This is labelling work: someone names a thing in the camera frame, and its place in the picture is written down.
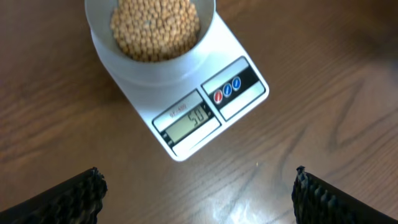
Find white digital kitchen scale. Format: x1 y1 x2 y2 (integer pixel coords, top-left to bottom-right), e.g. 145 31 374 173
110 15 269 161

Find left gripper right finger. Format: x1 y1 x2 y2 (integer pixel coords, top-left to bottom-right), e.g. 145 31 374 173
292 166 397 224

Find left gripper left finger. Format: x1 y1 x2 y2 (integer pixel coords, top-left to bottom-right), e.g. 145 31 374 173
1 167 108 224

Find grey round bowl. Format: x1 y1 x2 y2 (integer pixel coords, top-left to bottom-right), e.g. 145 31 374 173
85 0 216 86

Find soybeans in grey bowl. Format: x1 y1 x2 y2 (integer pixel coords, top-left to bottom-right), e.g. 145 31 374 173
109 0 201 62

